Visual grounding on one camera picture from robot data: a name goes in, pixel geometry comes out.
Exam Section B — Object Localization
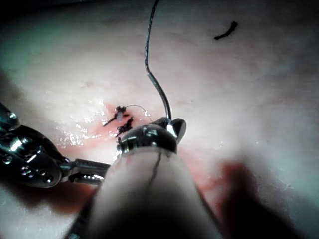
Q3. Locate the right arm needle driver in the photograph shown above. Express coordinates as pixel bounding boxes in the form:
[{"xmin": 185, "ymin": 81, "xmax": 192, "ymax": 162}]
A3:
[{"xmin": 116, "ymin": 123, "xmax": 178, "ymax": 155}]

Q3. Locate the left arm needle driver jaw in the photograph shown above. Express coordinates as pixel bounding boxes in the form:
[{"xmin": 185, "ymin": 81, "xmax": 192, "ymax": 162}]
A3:
[
  {"xmin": 68, "ymin": 173, "xmax": 105, "ymax": 185},
  {"xmin": 67, "ymin": 158, "xmax": 112, "ymax": 173}
]

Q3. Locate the left arm needle driver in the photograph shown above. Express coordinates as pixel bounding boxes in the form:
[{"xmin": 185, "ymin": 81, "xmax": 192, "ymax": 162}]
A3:
[{"xmin": 0, "ymin": 101, "xmax": 70, "ymax": 188}]

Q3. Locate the right arm needle driver jaw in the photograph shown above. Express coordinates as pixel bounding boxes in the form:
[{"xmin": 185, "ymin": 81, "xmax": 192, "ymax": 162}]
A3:
[
  {"xmin": 166, "ymin": 118, "xmax": 187, "ymax": 145},
  {"xmin": 152, "ymin": 117, "xmax": 171, "ymax": 127}
]

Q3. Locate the curved steel needle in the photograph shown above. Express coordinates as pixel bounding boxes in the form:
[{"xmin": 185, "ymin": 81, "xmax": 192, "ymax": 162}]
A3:
[{"xmin": 147, "ymin": 72, "xmax": 173, "ymax": 120}]

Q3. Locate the black stitching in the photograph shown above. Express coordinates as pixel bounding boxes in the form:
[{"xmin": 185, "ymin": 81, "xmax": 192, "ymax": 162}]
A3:
[{"xmin": 102, "ymin": 105, "xmax": 135, "ymax": 139}]

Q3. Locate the tissue pad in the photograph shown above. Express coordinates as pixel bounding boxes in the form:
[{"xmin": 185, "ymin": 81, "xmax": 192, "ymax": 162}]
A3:
[{"xmin": 0, "ymin": 0, "xmax": 319, "ymax": 239}]

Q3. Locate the short cut-off black thread piece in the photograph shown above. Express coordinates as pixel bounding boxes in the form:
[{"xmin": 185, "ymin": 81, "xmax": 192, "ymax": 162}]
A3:
[{"xmin": 213, "ymin": 21, "xmax": 238, "ymax": 41}]

